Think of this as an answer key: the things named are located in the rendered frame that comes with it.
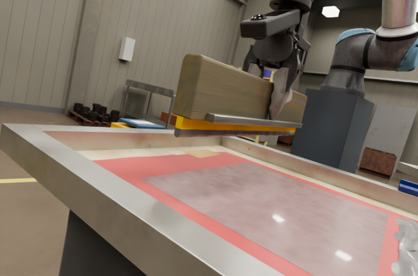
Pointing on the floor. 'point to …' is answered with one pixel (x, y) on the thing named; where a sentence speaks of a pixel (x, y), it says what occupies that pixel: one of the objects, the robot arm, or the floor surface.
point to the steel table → (150, 102)
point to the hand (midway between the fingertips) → (259, 109)
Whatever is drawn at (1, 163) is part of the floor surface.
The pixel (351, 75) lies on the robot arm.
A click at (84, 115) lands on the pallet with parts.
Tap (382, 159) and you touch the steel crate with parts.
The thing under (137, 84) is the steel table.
